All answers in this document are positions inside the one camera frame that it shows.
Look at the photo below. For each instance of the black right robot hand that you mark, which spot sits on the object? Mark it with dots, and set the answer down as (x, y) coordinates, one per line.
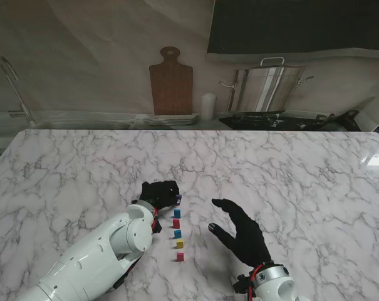
(247, 241)

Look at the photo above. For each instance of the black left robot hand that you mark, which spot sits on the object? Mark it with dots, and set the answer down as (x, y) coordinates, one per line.
(159, 194)

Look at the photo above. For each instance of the purple domino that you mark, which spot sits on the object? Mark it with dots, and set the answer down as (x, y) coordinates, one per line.
(177, 200)

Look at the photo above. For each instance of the blue domino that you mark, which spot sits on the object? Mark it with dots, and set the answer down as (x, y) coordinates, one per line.
(177, 213)
(177, 234)

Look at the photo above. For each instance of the red domino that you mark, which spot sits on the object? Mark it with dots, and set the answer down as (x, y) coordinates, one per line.
(176, 223)

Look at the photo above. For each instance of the yellow domino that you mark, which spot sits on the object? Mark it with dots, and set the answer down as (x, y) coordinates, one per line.
(179, 244)

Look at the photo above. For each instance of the pink domino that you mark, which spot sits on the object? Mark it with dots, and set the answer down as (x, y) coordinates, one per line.
(180, 257)

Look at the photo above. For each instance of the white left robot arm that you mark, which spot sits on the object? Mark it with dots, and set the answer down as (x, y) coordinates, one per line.
(98, 257)

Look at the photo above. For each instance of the stack of white plates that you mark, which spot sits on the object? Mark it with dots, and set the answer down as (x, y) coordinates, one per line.
(173, 119)

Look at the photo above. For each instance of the white cylindrical candle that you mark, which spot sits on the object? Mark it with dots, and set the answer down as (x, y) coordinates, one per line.
(208, 106)

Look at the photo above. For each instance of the steel kitchen sink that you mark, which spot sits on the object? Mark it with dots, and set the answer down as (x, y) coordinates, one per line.
(82, 124)

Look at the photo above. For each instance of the brown wooden cutting board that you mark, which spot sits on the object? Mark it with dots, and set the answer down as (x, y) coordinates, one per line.
(172, 91)

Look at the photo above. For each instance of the black gas stove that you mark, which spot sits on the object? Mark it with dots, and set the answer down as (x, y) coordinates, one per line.
(261, 123)

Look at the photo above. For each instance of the large steel stock pot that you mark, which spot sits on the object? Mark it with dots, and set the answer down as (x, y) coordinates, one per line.
(264, 89)

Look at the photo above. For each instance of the black frying pan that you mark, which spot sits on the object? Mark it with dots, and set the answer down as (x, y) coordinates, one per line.
(342, 123)

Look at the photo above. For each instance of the chrome kitchen faucet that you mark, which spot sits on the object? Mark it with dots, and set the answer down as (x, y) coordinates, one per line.
(18, 94)

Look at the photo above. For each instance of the dark range hood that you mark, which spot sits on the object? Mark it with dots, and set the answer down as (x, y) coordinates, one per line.
(302, 25)

